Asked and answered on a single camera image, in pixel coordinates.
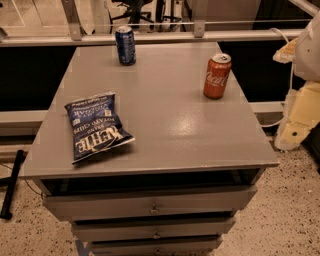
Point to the middle grey drawer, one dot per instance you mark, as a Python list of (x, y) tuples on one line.
[(153, 229)]

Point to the black bar on floor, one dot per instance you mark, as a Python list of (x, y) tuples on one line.
[(10, 184)]

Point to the grey drawer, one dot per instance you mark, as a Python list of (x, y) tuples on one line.
[(160, 247), (149, 203), (153, 229)]

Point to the red coke can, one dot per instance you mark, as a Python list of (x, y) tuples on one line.
[(217, 74)]

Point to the grey metal railing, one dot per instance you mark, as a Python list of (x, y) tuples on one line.
[(93, 22)]

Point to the bottom grey drawer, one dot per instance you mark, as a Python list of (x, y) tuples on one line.
[(160, 247)]

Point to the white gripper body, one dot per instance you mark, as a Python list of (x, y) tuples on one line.
[(309, 55)]

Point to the top grey drawer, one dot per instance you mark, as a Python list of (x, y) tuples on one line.
[(149, 203)]

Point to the blue soda can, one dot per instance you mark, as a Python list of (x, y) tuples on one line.
[(125, 45)]

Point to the blue kettle chip bag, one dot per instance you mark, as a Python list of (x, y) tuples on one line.
[(96, 127)]

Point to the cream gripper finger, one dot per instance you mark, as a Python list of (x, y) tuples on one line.
[(286, 53)]

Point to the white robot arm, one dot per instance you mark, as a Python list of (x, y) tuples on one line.
[(306, 62)]

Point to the black office chair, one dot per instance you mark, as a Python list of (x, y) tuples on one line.
[(134, 13)]

